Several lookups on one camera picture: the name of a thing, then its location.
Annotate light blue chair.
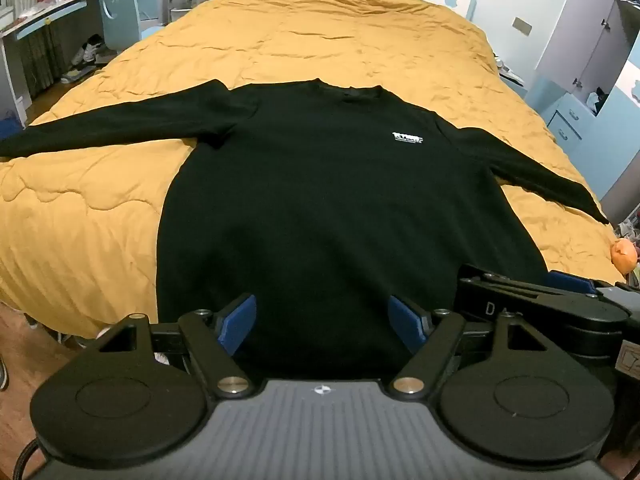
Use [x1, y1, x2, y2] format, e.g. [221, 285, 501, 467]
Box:
[96, 0, 157, 58]

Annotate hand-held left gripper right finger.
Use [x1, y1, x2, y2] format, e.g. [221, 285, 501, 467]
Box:
[389, 294, 551, 397]

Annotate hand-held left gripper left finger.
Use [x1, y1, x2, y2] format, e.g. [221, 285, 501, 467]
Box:
[97, 294, 258, 398]

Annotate yellow quilted bed cover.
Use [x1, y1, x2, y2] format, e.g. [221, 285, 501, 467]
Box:
[0, 0, 626, 341]

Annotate orange plush toy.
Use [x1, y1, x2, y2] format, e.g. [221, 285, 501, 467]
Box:
[610, 238, 639, 275]

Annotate lilac wardrobe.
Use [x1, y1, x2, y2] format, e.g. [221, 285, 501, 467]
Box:
[535, 0, 640, 117]

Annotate light blue drawer cabinet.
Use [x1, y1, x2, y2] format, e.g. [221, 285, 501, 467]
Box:
[527, 77, 601, 147]

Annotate white and blue desk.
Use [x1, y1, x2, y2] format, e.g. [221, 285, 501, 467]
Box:
[0, 0, 101, 126]

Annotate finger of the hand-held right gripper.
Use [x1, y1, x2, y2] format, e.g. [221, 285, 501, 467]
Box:
[546, 269, 610, 297]
[457, 263, 630, 332]

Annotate black long-sleeved sweater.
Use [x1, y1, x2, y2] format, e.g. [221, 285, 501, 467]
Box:
[0, 78, 610, 378]

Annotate pair of white shoes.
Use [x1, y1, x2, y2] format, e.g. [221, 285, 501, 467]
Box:
[71, 35, 109, 66]

